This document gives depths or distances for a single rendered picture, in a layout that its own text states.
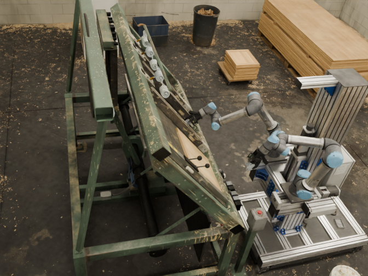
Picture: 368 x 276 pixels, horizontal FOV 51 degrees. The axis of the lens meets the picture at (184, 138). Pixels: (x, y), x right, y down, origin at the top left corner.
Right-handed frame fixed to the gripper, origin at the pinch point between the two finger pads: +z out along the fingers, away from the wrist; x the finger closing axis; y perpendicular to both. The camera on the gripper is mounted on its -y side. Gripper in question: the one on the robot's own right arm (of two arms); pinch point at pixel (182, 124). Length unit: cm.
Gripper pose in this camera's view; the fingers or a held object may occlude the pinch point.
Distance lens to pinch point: 364.0
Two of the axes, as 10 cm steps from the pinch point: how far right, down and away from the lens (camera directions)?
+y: 2.4, 6.6, -7.1
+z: -8.2, 5.4, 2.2
